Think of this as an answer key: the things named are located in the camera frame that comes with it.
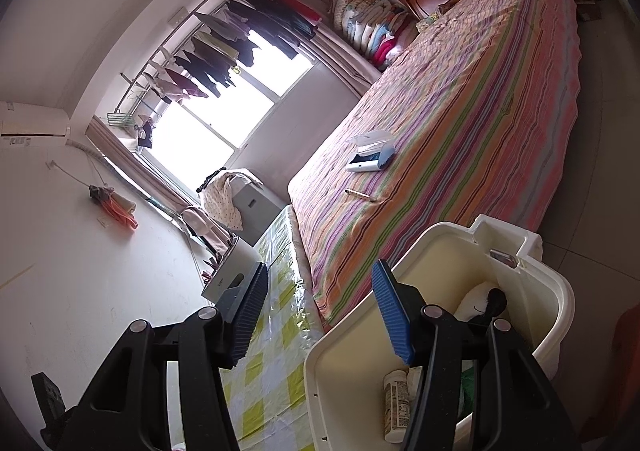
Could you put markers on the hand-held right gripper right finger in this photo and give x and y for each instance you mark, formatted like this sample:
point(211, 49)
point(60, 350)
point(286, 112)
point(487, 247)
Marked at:
point(390, 311)

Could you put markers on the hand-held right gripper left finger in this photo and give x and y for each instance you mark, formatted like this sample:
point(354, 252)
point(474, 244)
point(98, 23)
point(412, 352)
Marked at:
point(250, 316)

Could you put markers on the white plastic bin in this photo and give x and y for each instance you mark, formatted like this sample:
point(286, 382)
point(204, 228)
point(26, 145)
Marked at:
point(350, 356)

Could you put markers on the white plush toy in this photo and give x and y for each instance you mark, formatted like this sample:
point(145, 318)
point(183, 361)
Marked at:
point(475, 301)

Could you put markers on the white cylindrical bottle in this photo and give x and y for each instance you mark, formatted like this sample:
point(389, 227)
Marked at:
point(395, 411)

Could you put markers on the green plastic bag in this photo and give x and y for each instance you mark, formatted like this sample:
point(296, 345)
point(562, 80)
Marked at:
point(467, 391)

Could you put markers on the white desk organizer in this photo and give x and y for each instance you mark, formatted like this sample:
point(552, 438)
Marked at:
point(230, 271)

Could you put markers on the bunch of pens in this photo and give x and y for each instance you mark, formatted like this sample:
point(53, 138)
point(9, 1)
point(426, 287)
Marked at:
point(210, 266)

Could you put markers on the yellow checked tablecloth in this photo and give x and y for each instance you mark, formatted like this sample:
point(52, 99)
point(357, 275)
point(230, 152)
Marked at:
point(270, 381)

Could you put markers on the beige cloth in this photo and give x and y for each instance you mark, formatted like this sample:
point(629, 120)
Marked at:
point(197, 223)

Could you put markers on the white cabinet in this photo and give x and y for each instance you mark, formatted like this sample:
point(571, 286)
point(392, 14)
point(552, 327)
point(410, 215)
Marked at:
point(255, 203)

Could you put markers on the pen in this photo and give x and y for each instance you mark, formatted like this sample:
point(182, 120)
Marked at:
point(360, 194)

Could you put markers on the black cloth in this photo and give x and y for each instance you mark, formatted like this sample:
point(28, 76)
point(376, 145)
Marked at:
point(207, 183)

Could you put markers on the white open case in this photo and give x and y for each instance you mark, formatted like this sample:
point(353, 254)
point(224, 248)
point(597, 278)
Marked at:
point(370, 158)

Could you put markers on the orange hanging cloth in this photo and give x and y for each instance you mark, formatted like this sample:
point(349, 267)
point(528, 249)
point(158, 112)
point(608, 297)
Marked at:
point(117, 208)

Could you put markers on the beige curtain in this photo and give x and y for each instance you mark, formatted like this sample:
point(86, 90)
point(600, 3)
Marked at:
point(145, 171)
point(340, 63)

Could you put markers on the window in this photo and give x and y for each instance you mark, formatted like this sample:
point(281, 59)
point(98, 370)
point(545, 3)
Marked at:
point(200, 141)

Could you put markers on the bed with striped sheet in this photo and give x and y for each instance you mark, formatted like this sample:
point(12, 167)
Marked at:
point(475, 106)

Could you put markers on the row of hanging clothes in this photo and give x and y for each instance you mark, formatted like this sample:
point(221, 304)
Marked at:
point(240, 46)

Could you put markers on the stack of folded quilts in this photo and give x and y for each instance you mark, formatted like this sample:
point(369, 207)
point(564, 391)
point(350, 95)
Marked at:
point(370, 26)

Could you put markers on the white air conditioner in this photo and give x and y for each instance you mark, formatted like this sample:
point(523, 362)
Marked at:
point(30, 118)

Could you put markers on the small patterned pillow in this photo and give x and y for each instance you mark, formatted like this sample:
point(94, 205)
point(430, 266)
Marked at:
point(430, 20)

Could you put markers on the brown cardboard box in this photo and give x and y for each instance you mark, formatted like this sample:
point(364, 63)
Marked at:
point(589, 11)

